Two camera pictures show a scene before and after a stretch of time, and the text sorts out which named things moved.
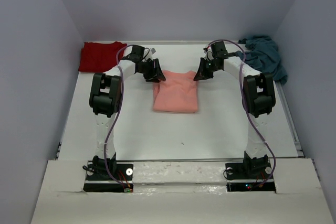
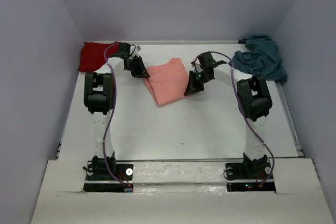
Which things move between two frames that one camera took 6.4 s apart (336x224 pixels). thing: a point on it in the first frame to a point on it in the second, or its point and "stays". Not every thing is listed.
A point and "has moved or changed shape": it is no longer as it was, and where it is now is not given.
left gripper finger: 158,70 to 142,72
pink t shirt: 177,93 has moved or changed shape
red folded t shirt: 98,57 stays
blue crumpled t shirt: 262,53 stays
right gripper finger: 205,71 to 192,86
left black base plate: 124,172 stays
